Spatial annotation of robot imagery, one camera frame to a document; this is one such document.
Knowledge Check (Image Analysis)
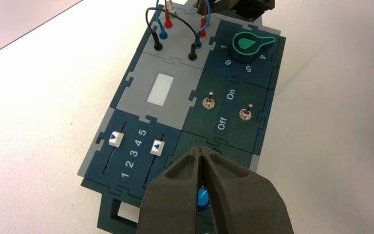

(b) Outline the blue plug jumper wire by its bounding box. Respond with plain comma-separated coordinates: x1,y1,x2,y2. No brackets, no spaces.
155,0,211,49

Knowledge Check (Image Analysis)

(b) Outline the white slider knob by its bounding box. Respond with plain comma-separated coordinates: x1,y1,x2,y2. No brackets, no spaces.
109,131,124,149
150,139,166,157

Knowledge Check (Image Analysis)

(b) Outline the silver toggle switch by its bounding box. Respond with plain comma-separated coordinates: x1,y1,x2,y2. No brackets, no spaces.
202,92,215,110
239,104,253,121

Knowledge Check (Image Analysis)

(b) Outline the black plug jumper wire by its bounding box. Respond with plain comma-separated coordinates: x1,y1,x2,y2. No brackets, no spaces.
145,8,198,61

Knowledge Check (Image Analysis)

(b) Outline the blue round push button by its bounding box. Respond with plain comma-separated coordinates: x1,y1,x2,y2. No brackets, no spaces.
196,187,211,212

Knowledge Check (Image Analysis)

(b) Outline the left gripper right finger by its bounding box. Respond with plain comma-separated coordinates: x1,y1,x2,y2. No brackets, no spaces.
202,147,294,234

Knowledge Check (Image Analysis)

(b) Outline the red plug jumper wire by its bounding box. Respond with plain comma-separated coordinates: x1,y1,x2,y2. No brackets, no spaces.
164,0,207,39

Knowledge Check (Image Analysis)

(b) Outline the white rectangular display window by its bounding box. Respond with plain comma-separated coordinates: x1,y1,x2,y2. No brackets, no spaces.
147,72,175,107

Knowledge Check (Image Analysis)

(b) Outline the multicoloured modular control box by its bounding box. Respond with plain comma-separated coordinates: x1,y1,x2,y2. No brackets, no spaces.
77,0,287,234

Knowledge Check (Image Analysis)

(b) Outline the green rotary knob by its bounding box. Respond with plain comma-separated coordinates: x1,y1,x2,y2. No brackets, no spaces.
227,31,276,64

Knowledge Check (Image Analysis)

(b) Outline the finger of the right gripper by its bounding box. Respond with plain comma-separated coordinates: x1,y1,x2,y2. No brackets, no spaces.
217,0,276,21
196,0,217,16

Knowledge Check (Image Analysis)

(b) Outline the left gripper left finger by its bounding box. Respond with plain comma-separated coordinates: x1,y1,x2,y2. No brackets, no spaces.
137,147,202,234

